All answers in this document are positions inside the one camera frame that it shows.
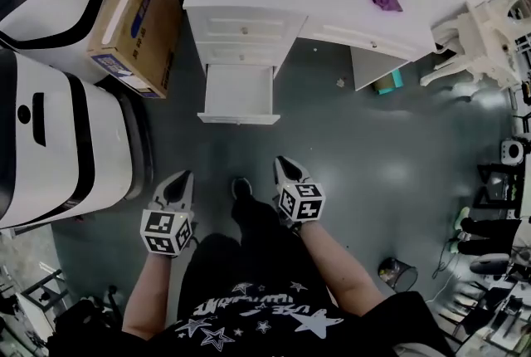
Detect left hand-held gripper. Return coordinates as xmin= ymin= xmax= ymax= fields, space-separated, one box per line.
xmin=139 ymin=169 xmax=197 ymax=261

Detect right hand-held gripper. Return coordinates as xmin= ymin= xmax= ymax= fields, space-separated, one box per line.
xmin=272 ymin=155 xmax=328 ymax=231

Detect white cabinet door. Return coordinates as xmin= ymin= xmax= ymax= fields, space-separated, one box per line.
xmin=197 ymin=62 xmax=282 ymax=126

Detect person's left forearm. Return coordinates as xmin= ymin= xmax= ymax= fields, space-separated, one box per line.
xmin=121 ymin=252 xmax=186 ymax=342

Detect person's right forearm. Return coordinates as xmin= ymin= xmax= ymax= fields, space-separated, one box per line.
xmin=295 ymin=220 xmax=387 ymax=317

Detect small white drawer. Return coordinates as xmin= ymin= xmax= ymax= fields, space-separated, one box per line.
xmin=197 ymin=12 xmax=306 ymax=42
xmin=197 ymin=42 xmax=287 ymax=66

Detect teal box under desk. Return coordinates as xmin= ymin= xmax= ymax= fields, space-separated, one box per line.
xmin=371 ymin=68 xmax=403 ymax=95

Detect wide white drawer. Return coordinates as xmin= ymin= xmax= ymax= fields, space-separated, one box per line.
xmin=298 ymin=21 xmax=436 ymax=61

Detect person's black shoe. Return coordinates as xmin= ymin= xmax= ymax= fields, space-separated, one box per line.
xmin=231 ymin=176 xmax=253 ymax=201

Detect person's black trouser leg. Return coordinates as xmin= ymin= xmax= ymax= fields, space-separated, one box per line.
xmin=230 ymin=191 xmax=291 ymax=265

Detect black star-print shirt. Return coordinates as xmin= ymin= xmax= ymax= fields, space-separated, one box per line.
xmin=47 ymin=232 xmax=453 ymax=357

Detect brown cardboard box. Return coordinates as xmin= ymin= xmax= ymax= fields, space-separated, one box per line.
xmin=85 ymin=0 xmax=183 ymax=100

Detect black metal stool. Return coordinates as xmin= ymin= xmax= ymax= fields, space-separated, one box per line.
xmin=476 ymin=162 xmax=524 ymax=219

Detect grey domed device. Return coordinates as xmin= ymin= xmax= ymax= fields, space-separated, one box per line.
xmin=470 ymin=253 xmax=511 ymax=276

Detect small white appliance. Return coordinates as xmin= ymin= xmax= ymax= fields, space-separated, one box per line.
xmin=499 ymin=139 xmax=524 ymax=164

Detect white vanity table with mirror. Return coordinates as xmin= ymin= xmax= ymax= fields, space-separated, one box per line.
xmin=419 ymin=0 xmax=531 ymax=93

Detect black wire waste bin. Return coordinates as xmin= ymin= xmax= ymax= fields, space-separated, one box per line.
xmin=378 ymin=257 xmax=419 ymax=292

